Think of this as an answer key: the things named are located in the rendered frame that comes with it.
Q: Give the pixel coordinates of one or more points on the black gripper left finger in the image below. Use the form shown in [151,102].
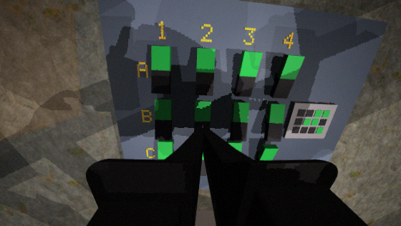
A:
[173,179]

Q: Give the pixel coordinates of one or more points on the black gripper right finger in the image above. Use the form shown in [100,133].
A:
[233,177]

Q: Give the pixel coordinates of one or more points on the grey switch panel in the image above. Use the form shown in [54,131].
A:
[275,82]

